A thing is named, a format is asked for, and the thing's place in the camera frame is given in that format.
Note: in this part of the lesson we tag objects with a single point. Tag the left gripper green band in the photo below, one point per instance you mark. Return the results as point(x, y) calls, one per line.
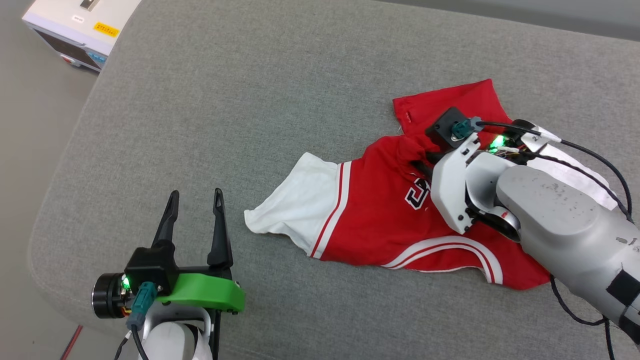
point(205, 295)

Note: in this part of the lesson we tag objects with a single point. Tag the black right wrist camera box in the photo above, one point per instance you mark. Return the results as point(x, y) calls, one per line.
point(445, 127)

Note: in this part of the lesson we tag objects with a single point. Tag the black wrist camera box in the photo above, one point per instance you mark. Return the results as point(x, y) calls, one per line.
point(150, 267)
point(445, 127)

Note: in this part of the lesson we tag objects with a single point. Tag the red white basketball jersey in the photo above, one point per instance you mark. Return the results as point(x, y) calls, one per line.
point(370, 220)

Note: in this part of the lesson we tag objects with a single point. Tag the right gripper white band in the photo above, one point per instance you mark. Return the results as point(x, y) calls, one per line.
point(450, 190)

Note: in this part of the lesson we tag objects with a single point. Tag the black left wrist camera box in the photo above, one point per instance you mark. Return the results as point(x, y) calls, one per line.
point(150, 267)

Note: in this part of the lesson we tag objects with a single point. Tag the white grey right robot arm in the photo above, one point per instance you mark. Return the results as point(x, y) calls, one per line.
point(565, 230)

